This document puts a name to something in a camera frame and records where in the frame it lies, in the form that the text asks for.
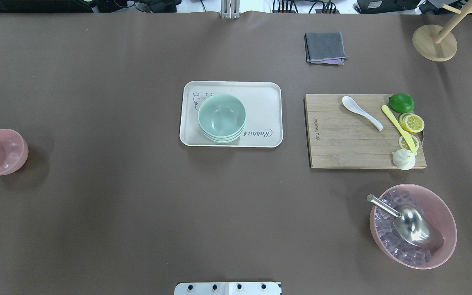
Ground lemon thin slice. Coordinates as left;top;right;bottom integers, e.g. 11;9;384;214
398;134;420;150

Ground yellow plastic knife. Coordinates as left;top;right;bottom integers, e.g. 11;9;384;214
381;105;418;156

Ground grey folded cloth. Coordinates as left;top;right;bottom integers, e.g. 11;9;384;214
304;32;349;65

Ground stacked green bowls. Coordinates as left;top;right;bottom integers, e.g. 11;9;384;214
198;94;247;143

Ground cream rabbit tray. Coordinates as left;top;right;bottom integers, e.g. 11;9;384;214
179;81;283;148

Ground large pink bowl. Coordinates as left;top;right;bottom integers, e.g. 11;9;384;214
369;184;457;270

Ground aluminium frame post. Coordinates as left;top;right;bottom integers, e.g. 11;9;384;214
220;0;240;19

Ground wooden cup tree stand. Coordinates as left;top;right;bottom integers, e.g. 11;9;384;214
412;0;472;62

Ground white ceramic spoon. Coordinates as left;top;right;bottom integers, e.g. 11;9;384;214
342;95;384;131

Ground small pink bowl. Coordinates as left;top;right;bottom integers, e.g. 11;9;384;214
0;129;29;176

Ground wooden cutting board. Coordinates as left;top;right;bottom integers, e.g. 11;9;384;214
304;94;427;169

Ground lemon half slice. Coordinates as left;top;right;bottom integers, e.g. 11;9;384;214
398;112;424;133

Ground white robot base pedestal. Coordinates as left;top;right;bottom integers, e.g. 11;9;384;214
174;281;282;295

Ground metal ice scoop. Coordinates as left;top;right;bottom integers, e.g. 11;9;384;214
366;194;444;251

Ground green lime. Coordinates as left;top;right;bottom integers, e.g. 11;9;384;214
388;93;415;113

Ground white steamed bun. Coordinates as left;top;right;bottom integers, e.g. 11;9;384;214
392;149;416;170

